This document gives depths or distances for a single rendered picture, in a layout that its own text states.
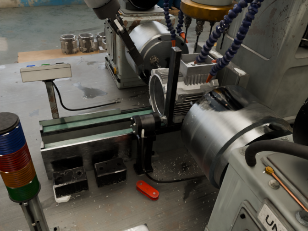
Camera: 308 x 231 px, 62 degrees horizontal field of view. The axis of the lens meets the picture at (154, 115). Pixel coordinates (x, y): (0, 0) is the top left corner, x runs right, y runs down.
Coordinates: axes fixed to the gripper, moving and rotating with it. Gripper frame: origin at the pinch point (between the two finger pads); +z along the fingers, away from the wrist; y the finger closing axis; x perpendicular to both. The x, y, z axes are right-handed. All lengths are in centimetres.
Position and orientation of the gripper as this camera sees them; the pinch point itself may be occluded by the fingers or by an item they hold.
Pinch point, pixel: (135, 55)
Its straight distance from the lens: 89.3
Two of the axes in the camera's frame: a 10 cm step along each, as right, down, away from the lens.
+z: 4.1, 6.1, 6.7
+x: -8.4, 5.5, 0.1
